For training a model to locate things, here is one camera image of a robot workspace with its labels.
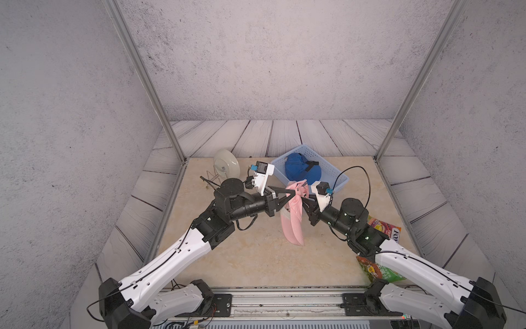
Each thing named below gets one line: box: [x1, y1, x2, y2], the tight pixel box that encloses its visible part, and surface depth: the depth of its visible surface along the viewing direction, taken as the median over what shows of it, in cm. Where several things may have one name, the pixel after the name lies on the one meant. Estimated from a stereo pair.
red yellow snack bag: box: [367, 215, 402, 244], surface depth 91 cm
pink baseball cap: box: [280, 179, 309, 247], surface depth 63 cm
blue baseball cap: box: [284, 152, 322, 186], surface depth 115 cm
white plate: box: [213, 148, 241, 181], surface depth 102 cm
